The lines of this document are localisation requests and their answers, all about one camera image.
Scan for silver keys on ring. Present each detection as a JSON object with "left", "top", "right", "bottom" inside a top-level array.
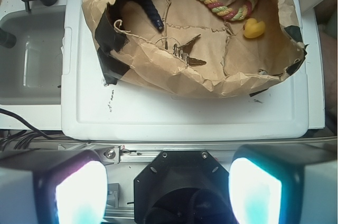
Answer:
[{"left": 155, "top": 34, "right": 206, "bottom": 67}]

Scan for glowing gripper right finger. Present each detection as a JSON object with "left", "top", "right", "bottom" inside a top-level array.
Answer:
[{"left": 229, "top": 143, "right": 337, "bottom": 223}]

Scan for white plastic lid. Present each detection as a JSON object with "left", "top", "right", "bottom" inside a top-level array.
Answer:
[{"left": 61, "top": 0, "right": 309, "bottom": 143}]

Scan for yellow rubber duck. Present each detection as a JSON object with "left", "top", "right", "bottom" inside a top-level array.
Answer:
[{"left": 243, "top": 18, "right": 266, "bottom": 39}]

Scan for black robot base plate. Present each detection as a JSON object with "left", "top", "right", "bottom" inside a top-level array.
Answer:
[{"left": 134, "top": 150, "right": 236, "bottom": 223}]

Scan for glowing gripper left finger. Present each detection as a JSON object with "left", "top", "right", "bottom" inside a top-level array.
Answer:
[{"left": 1, "top": 150, "right": 108, "bottom": 223}]

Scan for brown paper bag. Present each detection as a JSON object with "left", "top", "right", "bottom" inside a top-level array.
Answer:
[{"left": 82, "top": 0, "right": 306, "bottom": 98}]

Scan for aluminium rail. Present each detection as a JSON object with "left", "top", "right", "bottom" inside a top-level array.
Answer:
[{"left": 58, "top": 141, "right": 240, "bottom": 164}]

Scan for grey toy sink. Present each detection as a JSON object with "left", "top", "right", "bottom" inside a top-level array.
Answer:
[{"left": 1, "top": 0, "right": 67, "bottom": 130}]

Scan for black cables bundle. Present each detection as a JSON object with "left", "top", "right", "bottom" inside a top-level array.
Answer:
[{"left": 0, "top": 107, "right": 64, "bottom": 152}]

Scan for dark navy rope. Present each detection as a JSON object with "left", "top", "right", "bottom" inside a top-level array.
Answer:
[{"left": 115, "top": 0, "right": 164, "bottom": 32}]

